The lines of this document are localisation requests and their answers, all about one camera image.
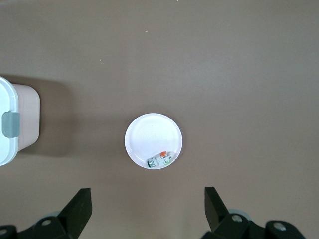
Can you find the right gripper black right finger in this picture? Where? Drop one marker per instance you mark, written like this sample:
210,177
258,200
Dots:
219,219

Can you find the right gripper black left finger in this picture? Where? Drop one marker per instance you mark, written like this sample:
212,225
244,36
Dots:
74,216

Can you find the white lidded storage box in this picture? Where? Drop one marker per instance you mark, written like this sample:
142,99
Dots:
7,144

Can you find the white round plate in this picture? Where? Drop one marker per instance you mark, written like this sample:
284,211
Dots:
152,135

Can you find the brown table mat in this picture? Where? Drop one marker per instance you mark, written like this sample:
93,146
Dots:
199,62

